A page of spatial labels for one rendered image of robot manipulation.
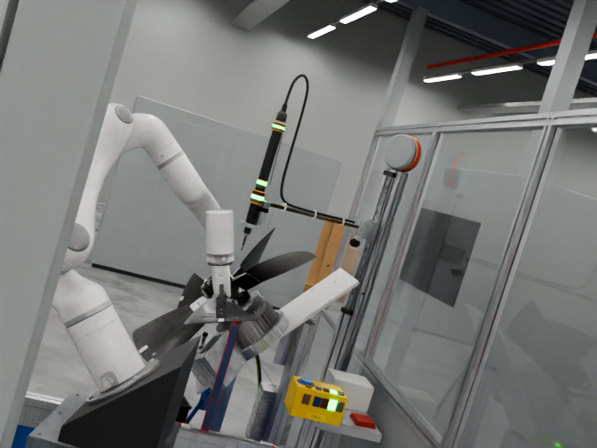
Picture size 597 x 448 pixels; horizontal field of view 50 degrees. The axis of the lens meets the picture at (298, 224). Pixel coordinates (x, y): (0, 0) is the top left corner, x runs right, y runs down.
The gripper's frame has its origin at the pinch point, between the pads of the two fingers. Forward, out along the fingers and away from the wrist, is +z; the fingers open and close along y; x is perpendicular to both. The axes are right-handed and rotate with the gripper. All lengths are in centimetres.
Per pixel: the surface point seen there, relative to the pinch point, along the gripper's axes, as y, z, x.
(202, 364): 10.9, 20.3, 5.6
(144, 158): 572, -31, 51
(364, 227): 53, -18, -61
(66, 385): 212, 100, 85
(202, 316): 2.6, 1.9, 5.5
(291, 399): -17.0, 23.0, -19.1
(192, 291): 53, 6, 8
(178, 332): 24.6, 13.5, 13.4
